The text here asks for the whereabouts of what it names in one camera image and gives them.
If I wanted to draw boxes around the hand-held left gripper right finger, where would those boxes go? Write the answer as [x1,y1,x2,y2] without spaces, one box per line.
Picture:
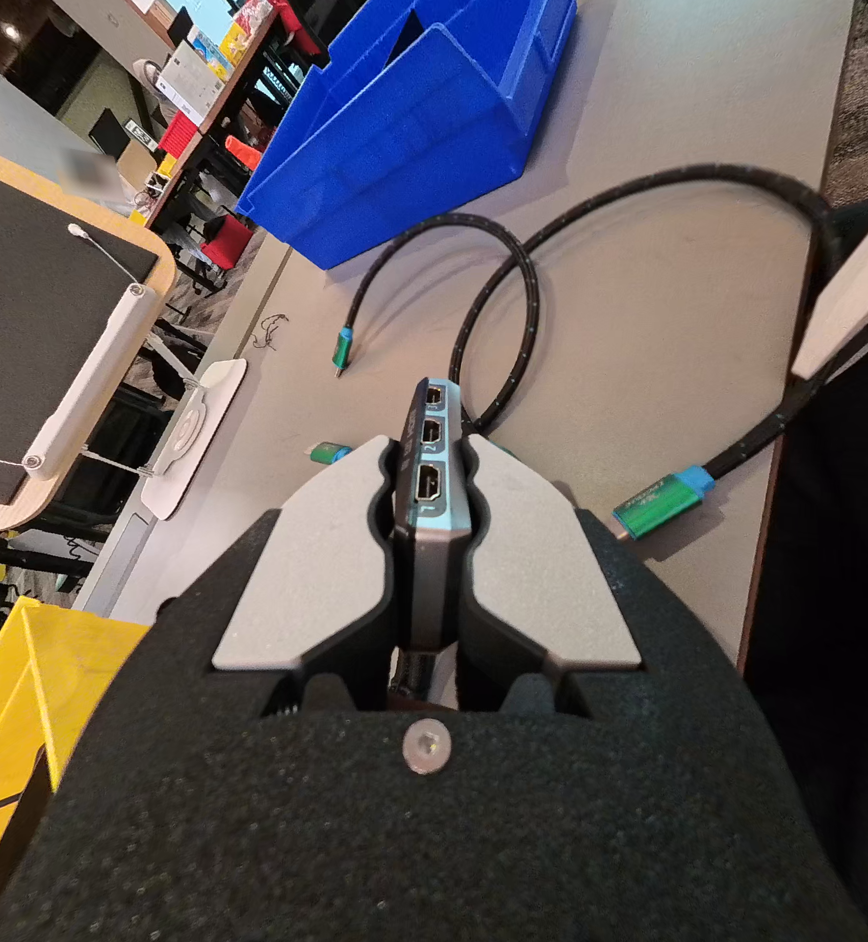
[455,433,642,681]

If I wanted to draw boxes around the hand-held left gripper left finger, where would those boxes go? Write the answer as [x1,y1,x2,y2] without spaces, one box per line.
[212,434,407,693]

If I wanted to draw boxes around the grey HDMI switch box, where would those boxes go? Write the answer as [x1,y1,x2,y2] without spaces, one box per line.
[388,377,475,696]

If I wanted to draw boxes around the long braided HDMI cable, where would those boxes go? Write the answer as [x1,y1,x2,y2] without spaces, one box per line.
[309,163,841,546]

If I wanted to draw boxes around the grey desk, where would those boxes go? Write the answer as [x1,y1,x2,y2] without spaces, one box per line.
[74,0,858,674]

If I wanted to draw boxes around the large yellow plastic bin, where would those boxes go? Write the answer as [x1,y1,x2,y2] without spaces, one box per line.
[0,596,152,910]

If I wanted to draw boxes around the red chair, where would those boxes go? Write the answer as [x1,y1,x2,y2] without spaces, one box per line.
[199,215,255,270]

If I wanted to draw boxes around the wooden board with black mat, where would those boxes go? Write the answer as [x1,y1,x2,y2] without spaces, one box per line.
[0,143,179,532]

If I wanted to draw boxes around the white panel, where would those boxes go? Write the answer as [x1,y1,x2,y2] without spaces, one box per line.
[791,190,868,381]

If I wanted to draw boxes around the blue plastic bin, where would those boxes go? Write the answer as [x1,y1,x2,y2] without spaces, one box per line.
[235,0,578,271]

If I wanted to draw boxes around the shelving with boxes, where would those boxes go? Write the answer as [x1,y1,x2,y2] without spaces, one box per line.
[128,0,332,222]

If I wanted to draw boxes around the short braided HDMI cable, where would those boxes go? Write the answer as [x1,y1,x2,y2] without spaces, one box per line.
[331,213,541,443]

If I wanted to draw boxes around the thin black cable in bin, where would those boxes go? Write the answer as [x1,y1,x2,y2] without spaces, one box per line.
[0,742,47,822]

